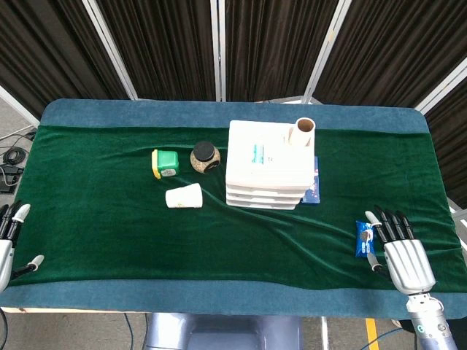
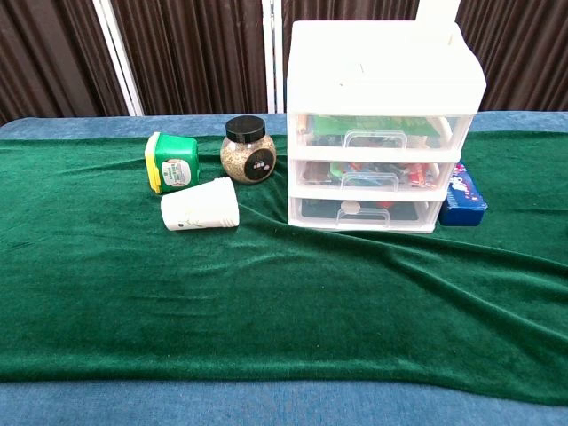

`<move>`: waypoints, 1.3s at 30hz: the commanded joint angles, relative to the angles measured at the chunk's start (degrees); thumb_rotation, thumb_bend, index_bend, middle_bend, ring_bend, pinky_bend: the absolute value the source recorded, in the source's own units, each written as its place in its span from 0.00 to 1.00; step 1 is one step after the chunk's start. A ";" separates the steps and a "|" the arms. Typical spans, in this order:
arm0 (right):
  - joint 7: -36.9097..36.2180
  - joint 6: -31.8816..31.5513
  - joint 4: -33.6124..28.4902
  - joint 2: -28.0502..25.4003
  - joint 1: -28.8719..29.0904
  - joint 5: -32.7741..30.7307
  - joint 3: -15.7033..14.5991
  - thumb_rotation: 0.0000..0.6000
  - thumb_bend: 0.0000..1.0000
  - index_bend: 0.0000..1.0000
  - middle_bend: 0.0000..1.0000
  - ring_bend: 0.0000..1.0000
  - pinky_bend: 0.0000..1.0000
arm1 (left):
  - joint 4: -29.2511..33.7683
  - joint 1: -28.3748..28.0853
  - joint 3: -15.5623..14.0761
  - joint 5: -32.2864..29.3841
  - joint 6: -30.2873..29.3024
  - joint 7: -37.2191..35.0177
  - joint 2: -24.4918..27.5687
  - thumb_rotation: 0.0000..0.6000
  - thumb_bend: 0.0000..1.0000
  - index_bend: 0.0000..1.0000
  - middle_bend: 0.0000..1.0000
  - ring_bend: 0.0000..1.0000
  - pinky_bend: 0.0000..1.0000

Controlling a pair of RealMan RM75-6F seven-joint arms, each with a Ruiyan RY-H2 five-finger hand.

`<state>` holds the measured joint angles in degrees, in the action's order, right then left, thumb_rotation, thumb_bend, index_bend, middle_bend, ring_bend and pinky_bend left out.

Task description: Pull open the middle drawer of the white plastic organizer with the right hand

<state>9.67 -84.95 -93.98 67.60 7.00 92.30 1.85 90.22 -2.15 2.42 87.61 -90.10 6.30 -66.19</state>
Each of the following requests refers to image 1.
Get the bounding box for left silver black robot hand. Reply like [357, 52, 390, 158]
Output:
[0, 199, 45, 292]

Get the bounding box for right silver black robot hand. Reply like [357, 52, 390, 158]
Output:
[364, 205, 437, 295]

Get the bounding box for clear plastic container edge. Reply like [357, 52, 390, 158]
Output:
[225, 195, 297, 211]

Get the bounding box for white boxes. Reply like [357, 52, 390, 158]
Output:
[225, 119, 317, 211]

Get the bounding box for blue cookie packet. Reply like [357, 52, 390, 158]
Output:
[355, 219, 378, 260]

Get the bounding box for black power adapter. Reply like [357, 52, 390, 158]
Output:
[0, 163, 25, 194]

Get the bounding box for green velvet cloth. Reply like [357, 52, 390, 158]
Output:
[9, 125, 466, 292]

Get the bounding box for white cardboard tube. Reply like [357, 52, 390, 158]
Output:
[289, 117, 317, 148]

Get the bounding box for green container yellow lid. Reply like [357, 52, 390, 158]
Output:
[151, 149, 180, 180]

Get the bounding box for white paper cup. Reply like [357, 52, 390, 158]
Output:
[165, 183, 204, 209]

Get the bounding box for grey-blue robot torso base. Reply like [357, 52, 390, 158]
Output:
[142, 312, 304, 350]

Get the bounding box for round glass jar black lid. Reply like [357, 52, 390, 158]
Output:
[190, 141, 222, 174]

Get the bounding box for blue table cover cloth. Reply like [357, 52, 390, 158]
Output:
[0, 98, 467, 320]

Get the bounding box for dark folding screen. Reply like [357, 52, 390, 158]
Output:
[0, 0, 467, 209]

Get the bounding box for coiled black cable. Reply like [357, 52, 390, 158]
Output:
[2, 147, 27, 165]

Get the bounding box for blue floor cable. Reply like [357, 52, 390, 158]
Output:
[123, 313, 139, 350]

